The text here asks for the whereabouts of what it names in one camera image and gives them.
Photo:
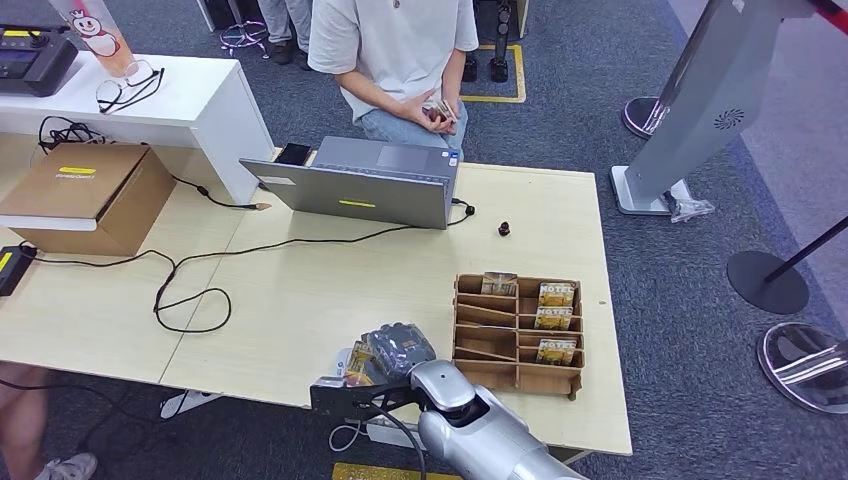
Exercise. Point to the black stand leg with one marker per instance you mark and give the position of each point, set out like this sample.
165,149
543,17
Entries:
471,69
500,66

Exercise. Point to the black control device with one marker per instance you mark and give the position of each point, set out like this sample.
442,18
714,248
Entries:
33,63

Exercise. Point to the black framed eyeglasses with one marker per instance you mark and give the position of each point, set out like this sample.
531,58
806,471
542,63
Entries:
109,89

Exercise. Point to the person's right forearm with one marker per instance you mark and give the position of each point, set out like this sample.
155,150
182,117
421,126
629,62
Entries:
371,93

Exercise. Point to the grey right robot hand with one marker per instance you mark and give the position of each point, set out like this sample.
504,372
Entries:
401,348

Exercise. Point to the chrome stanchion base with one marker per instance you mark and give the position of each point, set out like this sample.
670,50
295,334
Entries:
639,116
802,371

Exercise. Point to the snowman print drink cup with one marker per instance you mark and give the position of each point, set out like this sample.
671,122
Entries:
99,40

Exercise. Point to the yellow floor tape square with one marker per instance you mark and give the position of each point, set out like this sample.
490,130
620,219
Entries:
520,73

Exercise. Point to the black stanchion base with pole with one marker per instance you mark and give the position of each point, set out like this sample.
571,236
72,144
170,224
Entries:
765,281

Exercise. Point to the stack of cards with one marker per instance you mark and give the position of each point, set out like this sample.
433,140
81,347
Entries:
442,110

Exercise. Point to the red barrier belt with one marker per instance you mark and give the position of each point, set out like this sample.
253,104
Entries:
836,16

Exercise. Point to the person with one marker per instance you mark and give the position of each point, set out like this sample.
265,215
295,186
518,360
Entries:
20,424
391,40
291,26

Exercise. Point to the grey white card reader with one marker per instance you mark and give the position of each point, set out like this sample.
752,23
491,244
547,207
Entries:
340,363

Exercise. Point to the yellow floor mat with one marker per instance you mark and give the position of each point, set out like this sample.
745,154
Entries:
378,473

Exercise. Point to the grey laptop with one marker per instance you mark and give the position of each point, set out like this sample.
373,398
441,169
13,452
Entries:
358,192

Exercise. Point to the person's left forearm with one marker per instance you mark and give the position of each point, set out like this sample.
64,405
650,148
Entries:
454,76

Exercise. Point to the wooden card holder box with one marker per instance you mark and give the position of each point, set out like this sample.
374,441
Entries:
490,344

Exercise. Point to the person's right hand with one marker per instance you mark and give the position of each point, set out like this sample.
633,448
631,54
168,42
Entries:
417,109

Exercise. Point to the black power adapter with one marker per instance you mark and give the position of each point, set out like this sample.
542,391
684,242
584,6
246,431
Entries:
12,268

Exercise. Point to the small black knob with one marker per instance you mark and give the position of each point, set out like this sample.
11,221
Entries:
503,229

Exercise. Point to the silver kiosk stand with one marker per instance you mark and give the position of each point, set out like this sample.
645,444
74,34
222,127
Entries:
702,99

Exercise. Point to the black phone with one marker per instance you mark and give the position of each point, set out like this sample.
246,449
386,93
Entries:
293,154

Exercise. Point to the yellow hotel key card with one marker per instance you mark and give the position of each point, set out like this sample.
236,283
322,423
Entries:
553,318
556,295
556,352

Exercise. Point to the person's left hand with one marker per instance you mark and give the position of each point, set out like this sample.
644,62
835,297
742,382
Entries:
454,100

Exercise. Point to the clear plastic bag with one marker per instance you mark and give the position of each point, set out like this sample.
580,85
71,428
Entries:
689,208

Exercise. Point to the yellow brown ID card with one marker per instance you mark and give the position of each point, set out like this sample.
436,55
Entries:
359,364

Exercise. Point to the white desk foot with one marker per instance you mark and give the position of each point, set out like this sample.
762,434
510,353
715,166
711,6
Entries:
391,434
185,403

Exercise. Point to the dark brown key card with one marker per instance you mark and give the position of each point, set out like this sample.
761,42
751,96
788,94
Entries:
498,283

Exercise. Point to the chrome stool base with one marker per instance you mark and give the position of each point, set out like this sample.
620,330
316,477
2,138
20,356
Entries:
246,30

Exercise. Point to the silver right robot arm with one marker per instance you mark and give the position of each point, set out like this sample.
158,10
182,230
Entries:
484,437

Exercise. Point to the brown cardboard box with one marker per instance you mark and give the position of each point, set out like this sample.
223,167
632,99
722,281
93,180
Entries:
79,192

